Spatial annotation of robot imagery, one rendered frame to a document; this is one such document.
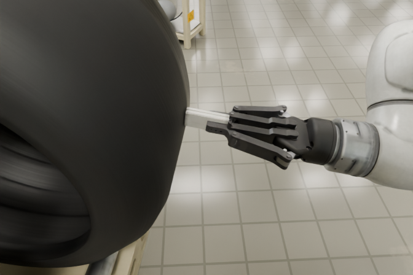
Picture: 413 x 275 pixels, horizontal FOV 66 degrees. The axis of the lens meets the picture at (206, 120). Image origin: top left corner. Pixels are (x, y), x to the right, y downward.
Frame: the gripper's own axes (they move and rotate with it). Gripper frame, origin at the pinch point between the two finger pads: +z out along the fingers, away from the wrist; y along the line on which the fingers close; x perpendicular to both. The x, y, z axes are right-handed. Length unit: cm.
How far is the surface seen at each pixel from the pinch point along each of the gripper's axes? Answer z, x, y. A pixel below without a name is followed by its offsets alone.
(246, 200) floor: -31, 113, -63
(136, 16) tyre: 10.9, -16.4, 1.5
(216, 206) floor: -15, 115, -58
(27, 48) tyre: 16.5, -18.6, 15.3
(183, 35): 33, 110, -225
